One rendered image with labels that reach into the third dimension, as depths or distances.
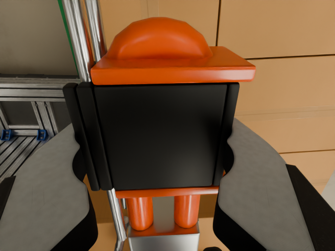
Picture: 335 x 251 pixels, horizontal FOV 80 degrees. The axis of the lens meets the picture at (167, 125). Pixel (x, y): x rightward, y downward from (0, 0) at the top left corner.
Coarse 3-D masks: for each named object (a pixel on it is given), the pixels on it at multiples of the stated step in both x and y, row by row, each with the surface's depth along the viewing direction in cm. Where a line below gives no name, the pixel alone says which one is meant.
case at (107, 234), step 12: (84, 180) 48; (96, 192) 45; (96, 204) 42; (108, 204) 42; (204, 204) 42; (96, 216) 40; (108, 216) 40; (204, 216) 40; (108, 228) 40; (204, 228) 41; (108, 240) 42; (204, 240) 44; (216, 240) 44
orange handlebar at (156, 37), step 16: (128, 32) 10; (144, 32) 9; (160, 32) 9; (176, 32) 9; (192, 32) 10; (112, 48) 10; (128, 48) 10; (144, 48) 10; (160, 48) 10; (176, 48) 10; (192, 48) 10; (208, 48) 10; (128, 208) 16; (144, 208) 16; (176, 208) 17; (192, 208) 16; (144, 224) 17; (192, 224) 17
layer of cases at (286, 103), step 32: (128, 0) 54; (160, 0) 54; (192, 0) 55; (224, 0) 55; (256, 0) 56; (288, 0) 56; (320, 0) 56; (224, 32) 59; (256, 32) 60; (288, 32) 60; (320, 32) 61; (256, 64) 65; (288, 64) 65; (320, 64) 66; (256, 96) 71; (288, 96) 71; (320, 96) 72; (256, 128) 78; (288, 128) 79; (320, 128) 80; (288, 160) 88; (320, 160) 89; (320, 192) 100
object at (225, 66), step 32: (96, 64) 9; (128, 64) 9; (160, 64) 9; (192, 64) 9; (224, 64) 9; (96, 96) 9; (128, 96) 9; (160, 96) 9; (192, 96) 9; (224, 96) 10; (128, 128) 10; (160, 128) 10; (192, 128) 10; (224, 128) 10; (128, 160) 11; (160, 160) 11; (192, 160) 12; (128, 192) 13; (160, 192) 13; (192, 192) 13
